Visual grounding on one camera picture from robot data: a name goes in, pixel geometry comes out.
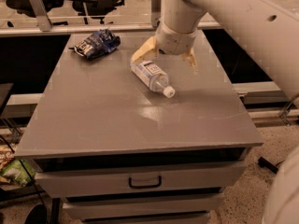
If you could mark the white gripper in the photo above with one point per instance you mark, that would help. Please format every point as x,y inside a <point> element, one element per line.
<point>175,43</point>

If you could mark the clear plastic water bottle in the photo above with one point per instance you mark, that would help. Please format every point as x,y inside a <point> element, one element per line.
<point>156,79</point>

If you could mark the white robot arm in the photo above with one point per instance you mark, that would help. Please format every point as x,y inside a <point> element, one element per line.
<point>268,33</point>

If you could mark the crumpled blue chip bag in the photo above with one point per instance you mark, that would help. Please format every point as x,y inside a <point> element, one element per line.
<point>98,44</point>

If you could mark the grey drawer cabinet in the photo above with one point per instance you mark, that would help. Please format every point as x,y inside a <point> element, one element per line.
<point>97,124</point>

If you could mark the black stand leg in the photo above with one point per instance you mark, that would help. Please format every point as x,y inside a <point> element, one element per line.
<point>263,163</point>

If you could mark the green snack bag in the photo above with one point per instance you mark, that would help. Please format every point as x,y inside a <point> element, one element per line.
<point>19,171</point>

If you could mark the middle metal bracket post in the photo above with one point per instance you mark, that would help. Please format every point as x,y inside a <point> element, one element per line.
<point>155,12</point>

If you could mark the metal bracket post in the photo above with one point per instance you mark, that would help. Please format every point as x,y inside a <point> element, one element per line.
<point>155,12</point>
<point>42,18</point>

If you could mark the left metal bracket post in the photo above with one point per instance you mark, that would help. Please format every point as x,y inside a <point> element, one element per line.
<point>42,18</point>

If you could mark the black drawer handle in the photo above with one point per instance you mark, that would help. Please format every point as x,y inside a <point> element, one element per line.
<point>151,183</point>

